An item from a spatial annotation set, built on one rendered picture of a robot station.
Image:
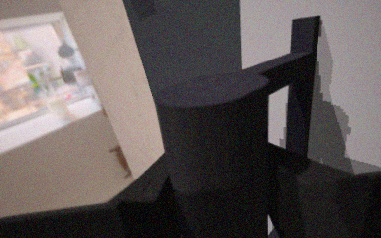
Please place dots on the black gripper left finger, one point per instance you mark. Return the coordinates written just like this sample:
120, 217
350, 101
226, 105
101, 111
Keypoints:
144, 209

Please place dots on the black-handled white trowel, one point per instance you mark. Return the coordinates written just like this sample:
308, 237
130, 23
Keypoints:
310, 83

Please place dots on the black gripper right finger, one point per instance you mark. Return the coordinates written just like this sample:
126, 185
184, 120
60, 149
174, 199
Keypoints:
307, 199

